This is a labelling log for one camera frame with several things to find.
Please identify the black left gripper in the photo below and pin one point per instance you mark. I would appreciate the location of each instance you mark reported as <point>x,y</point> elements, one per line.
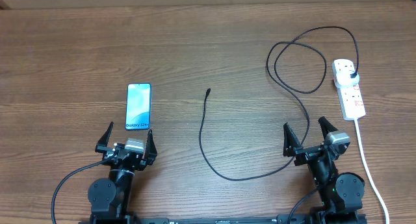
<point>150,154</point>

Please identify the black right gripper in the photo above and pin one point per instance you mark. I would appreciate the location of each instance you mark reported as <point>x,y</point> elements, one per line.
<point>305,154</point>

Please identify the blue Galaxy S24+ smartphone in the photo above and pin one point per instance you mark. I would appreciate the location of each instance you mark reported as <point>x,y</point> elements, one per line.
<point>138,107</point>

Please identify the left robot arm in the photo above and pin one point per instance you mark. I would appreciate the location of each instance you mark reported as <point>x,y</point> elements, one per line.
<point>109,197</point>

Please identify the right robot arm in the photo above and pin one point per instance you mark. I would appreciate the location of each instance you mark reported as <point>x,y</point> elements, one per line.
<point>341,193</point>

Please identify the white charger plug adapter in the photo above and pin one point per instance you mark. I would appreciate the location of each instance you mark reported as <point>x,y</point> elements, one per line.
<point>345,79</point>

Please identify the white power strip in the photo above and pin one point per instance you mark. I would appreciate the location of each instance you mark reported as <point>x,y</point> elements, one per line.
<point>350,99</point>

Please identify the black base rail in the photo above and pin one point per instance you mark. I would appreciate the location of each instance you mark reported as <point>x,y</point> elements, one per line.
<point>221,220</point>

